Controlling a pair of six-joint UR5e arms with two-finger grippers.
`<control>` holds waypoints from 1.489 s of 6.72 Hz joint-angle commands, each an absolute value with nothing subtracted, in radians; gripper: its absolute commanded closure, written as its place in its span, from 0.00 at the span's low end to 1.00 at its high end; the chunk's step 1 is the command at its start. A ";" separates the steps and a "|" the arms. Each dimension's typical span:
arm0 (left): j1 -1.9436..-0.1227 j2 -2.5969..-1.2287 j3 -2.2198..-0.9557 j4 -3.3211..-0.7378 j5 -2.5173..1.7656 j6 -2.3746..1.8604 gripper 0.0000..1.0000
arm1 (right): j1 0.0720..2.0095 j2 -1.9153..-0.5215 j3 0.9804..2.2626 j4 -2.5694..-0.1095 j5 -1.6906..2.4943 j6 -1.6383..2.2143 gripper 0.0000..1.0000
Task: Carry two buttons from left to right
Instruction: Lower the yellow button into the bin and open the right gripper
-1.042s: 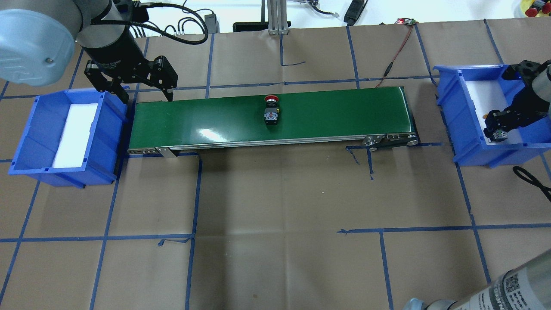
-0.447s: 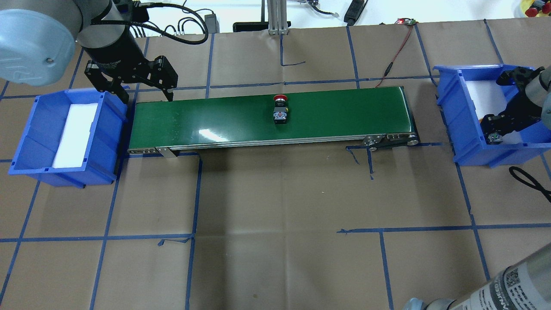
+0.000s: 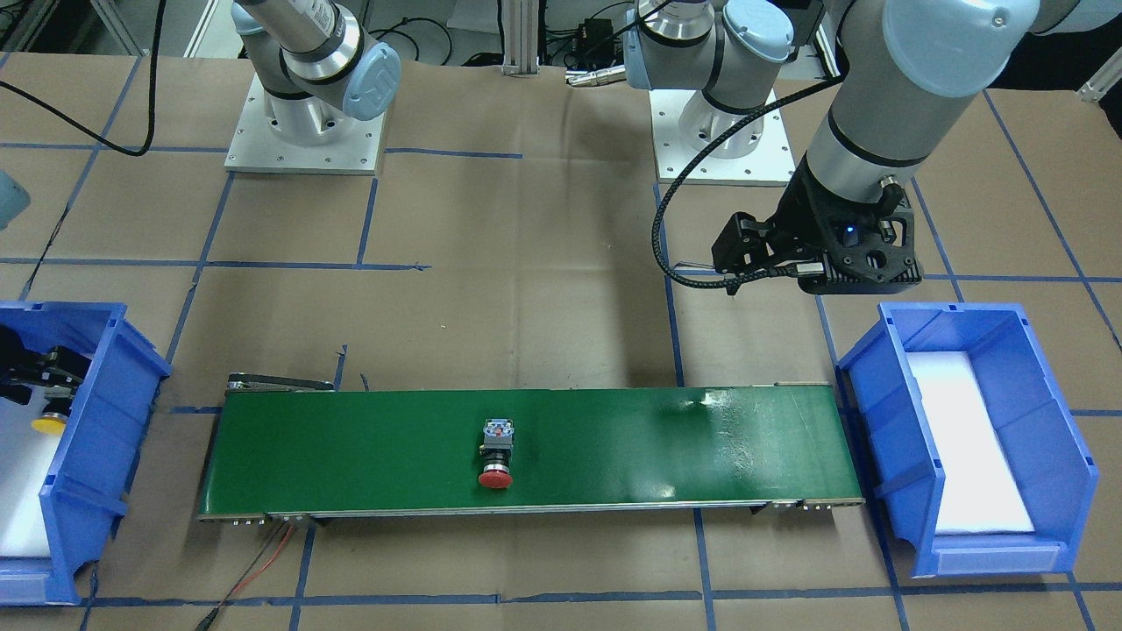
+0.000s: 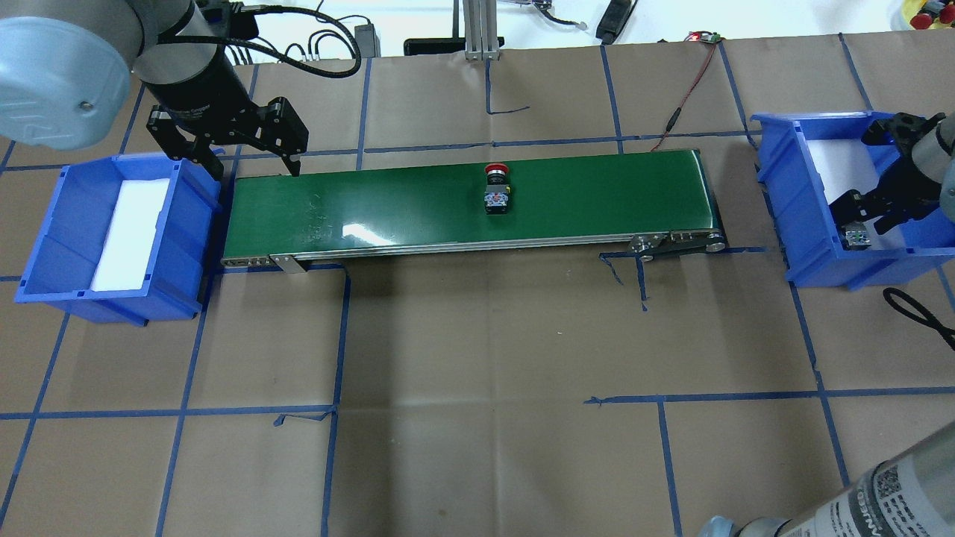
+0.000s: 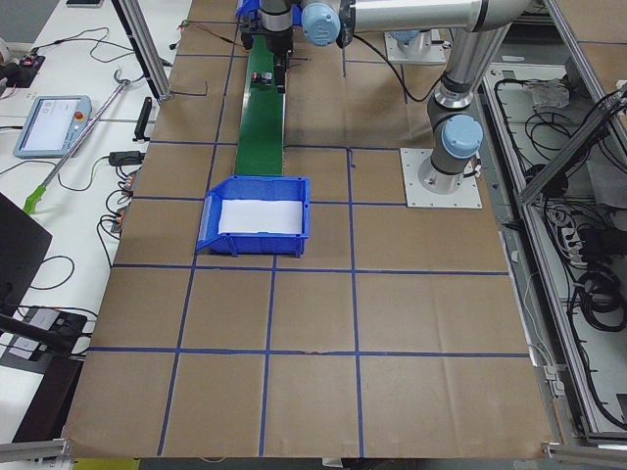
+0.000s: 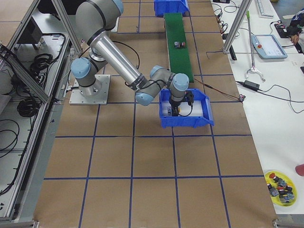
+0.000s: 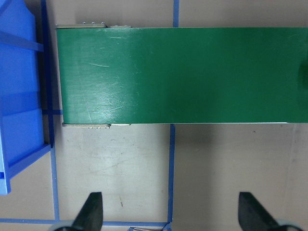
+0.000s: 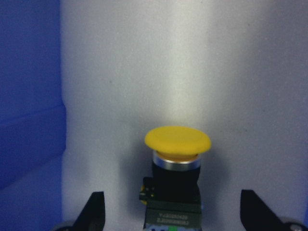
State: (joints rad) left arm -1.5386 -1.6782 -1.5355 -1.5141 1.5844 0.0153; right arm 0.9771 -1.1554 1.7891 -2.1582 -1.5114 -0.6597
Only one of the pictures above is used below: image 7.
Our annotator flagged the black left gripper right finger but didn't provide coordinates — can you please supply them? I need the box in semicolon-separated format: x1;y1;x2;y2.
238;192;280;231

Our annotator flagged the green conveyor belt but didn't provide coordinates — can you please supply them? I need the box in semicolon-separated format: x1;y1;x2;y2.
57;27;308;125

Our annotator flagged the blue bin left side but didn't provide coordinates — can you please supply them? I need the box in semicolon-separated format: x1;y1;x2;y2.
0;0;51;195

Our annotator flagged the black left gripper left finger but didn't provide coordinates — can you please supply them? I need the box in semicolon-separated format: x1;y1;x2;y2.
71;192;103;231

